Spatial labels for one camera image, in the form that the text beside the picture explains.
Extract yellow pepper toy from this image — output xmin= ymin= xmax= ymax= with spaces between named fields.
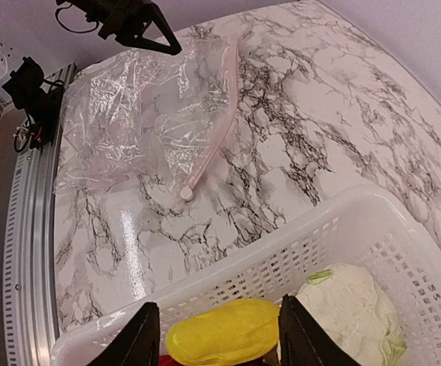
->
xmin=165 ymin=299 xmax=280 ymax=365

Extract white plastic basket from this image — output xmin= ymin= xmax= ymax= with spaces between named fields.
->
xmin=50 ymin=185 xmax=441 ymax=366

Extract clear zip top bag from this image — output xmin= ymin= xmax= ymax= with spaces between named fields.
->
xmin=54 ymin=36 xmax=238 ymax=199

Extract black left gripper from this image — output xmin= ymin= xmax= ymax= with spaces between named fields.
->
xmin=56 ymin=0 xmax=182 ymax=54

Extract aluminium front rail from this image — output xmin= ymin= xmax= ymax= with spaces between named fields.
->
xmin=2 ymin=63 xmax=78 ymax=366

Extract white cabbage toy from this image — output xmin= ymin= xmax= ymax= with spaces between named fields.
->
xmin=291 ymin=264 xmax=407 ymax=365

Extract red pepper toy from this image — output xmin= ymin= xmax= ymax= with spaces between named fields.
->
xmin=158 ymin=355 xmax=182 ymax=366

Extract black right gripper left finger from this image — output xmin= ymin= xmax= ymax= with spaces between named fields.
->
xmin=98 ymin=302 xmax=160 ymax=366

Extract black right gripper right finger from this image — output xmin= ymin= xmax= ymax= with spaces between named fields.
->
xmin=278 ymin=294 xmax=353 ymax=366

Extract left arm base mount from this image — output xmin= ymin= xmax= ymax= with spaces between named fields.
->
xmin=2 ymin=56 xmax=65 ymax=153

